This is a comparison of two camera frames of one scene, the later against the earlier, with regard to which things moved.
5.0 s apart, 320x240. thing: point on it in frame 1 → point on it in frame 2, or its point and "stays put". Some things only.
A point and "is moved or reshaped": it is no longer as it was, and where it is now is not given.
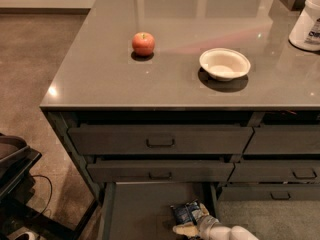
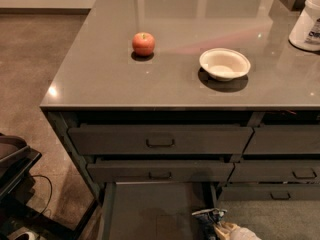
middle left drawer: (161, 171) stays put
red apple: (143, 44) stays put
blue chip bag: (183, 212) is moved or reshaped
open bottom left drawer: (143, 210) stays put
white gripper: (204, 222) → (246, 234)
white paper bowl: (224, 64) stays put
